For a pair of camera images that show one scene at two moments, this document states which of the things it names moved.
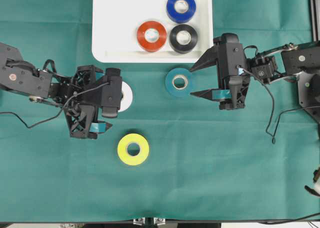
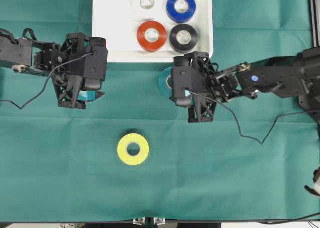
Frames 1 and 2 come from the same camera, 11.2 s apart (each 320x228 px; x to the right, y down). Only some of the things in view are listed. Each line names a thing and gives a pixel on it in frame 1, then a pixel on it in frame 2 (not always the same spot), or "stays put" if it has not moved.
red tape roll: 151,46 stays put
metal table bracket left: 139,221 stays put
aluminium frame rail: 314,5 stays put
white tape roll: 126,97 to 147,13
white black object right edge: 316,190 stays put
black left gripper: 81,98 to 65,66
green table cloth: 172,157 stays put
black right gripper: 233,69 to 221,86
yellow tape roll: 123,154 stays put
